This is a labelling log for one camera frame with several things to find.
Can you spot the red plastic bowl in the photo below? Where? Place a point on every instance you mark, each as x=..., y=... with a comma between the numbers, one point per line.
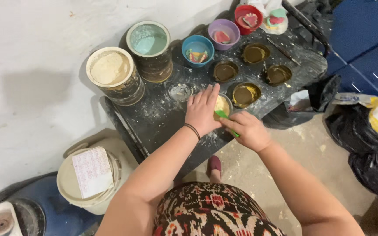
x=240, y=13

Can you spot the black dusty cart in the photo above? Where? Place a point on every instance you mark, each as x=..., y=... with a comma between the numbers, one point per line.
x=162, y=114

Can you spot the thin dark stick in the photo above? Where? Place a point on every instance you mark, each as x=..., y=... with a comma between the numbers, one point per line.
x=284, y=51

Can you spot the pink grey piece in bowl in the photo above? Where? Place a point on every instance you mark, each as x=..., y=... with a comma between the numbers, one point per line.
x=249, y=20

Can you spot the person's left hand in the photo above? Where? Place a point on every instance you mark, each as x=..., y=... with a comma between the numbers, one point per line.
x=202, y=111

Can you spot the tin with pale blue powder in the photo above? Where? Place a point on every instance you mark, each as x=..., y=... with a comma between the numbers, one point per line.
x=149, y=42

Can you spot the black bin bag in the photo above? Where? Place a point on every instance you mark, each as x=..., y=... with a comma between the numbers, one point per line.
x=323, y=95

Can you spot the blue plastic barrel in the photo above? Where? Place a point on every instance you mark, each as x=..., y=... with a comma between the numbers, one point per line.
x=57, y=209

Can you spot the person's right hand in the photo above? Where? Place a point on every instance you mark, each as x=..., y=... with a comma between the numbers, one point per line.
x=249, y=131

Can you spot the person's right fingers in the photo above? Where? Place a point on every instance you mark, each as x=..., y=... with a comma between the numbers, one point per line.
x=236, y=122

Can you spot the blue metal cabinet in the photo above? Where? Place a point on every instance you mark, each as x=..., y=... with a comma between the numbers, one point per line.
x=366, y=39

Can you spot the patterned red black dress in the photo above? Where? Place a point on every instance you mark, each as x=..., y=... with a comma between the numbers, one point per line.
x=215, y=213

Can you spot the white lidded bucket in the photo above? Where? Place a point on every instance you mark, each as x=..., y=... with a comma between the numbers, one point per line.
x=77, y=196

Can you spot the maroon shoe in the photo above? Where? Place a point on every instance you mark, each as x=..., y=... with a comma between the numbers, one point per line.
x=214, y=165

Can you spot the tin with cream powder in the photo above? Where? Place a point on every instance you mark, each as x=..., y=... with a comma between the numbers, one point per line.
x=112, y=70

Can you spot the blue plastic bowl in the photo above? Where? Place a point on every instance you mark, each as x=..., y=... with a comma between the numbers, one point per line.
x=189, y=44

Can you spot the round mould with olive filling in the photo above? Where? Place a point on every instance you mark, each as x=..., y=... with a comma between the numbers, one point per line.
x=225, y=71
x=278, y=75
x=255, y=53
x=245, y=95

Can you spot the handwritten paper note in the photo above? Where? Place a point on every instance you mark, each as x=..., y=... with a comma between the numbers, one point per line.
x=92, y=172

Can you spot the clear bag of coloured pieces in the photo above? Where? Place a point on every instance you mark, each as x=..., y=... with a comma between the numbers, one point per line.
x=274, y=21

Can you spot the green plastic spatula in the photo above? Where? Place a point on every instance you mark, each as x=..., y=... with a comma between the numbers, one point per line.
x=222, y=114

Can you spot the small mould with yellow powder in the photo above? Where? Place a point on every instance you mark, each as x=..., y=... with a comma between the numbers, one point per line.
x=223, y=104

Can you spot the multicoloured pieces in bowl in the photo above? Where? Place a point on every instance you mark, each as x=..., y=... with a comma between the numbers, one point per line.
x=197, y=56

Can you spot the purple plastic bowl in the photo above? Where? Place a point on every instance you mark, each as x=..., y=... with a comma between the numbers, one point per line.
x=231, y=28

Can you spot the black bag with white sack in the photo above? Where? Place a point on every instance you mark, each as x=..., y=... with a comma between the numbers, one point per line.
x=366, y=173

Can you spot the black bag with yellow sack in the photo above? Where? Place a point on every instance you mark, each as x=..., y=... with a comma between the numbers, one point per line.
x=356, y=131

